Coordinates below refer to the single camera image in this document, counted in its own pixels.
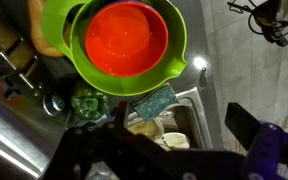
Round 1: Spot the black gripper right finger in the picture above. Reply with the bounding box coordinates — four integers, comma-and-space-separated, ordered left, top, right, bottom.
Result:
225, 102, 261, 150

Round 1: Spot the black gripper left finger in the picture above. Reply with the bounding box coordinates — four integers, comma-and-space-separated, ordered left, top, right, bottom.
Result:
114, 101, 128, 129

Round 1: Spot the red and blue bowl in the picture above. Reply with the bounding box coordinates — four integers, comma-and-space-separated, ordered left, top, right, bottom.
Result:
84, 1, 169, 77

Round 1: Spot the green mixing bowl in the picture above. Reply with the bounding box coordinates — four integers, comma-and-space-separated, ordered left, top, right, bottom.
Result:
41, 0, 187, 96

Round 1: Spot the green yellow sponge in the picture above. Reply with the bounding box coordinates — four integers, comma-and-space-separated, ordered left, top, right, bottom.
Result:
131, 83, 179, 121

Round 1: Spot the green toy pepper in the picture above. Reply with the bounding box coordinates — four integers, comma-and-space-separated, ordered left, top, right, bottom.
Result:
70, 81, 110, 121

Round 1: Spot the plastic tub in sink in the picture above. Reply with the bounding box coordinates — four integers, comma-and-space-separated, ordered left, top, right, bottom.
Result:
128, 118, 164, 141

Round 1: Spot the stainless steel sink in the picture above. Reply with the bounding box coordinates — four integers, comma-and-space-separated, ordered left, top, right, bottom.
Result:
128, 88, 212, 150

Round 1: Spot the silver toaster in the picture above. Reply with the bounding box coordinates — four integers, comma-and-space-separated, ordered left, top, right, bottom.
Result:
0, 19, 72, 180

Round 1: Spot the brown toy potato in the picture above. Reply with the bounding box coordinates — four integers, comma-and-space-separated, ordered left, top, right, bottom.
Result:
27, 0, 72, 58

